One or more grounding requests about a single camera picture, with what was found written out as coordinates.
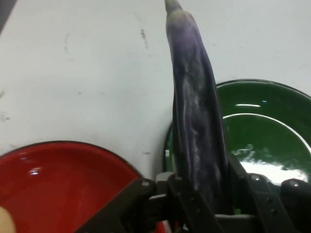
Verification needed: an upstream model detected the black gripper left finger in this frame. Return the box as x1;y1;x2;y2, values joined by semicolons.
75;172;225;233

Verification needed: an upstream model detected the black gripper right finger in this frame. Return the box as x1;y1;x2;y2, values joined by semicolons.
228;155;311;233

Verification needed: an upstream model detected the long purple eggplant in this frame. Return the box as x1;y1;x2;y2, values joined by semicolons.
164;0;231;215

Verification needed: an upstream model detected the green enamel plate with lettering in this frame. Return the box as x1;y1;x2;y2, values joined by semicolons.
163;79;311;216

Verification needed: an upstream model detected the red enamel plate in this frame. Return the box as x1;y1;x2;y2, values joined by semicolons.
0;140;169;233

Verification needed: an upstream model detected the pale cream toy potato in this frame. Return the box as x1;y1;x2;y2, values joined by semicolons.
0;206;16;233

